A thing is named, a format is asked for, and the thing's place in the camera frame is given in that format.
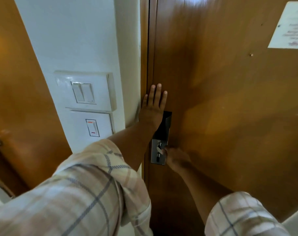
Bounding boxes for brown wooden door with notice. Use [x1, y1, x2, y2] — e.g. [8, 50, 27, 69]
[149, 0, 298, 236]

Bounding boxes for silver door latch knob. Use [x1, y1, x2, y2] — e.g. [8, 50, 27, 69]
[156, 142, 168, 158]

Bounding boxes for beige plaid shirt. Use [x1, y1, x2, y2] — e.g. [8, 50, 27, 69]
[0, 139, 291, 236]

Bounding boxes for white single switch red marks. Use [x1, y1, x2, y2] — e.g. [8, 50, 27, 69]
[65, 109, 114, 145]

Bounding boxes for person's left forearm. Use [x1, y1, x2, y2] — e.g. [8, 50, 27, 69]
[107, 121, 163, 172]

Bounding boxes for white double light switch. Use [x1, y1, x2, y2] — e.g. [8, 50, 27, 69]
[54, 70, 117, 112]

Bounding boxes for plain brown wooden door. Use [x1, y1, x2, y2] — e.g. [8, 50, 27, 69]
[0, 0, 73, 197]

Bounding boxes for black and silver lock plate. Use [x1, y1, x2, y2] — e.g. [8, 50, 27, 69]
[150, 111, 173, 166]

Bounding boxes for person's left hand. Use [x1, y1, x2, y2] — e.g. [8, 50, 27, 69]
[138, 83, 168, 128]

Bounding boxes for brown wooden door frame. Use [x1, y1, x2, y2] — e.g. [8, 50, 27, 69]
[140, 0, 157, 181]

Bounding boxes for person's right forearm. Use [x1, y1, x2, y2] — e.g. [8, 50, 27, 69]
[172, 161, 234, 225]

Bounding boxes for person's right hand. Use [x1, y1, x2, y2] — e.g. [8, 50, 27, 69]
[164, 147, 192, 171]

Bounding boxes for white paper notice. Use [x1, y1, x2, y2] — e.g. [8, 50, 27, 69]
[267, 0, 298, 49]

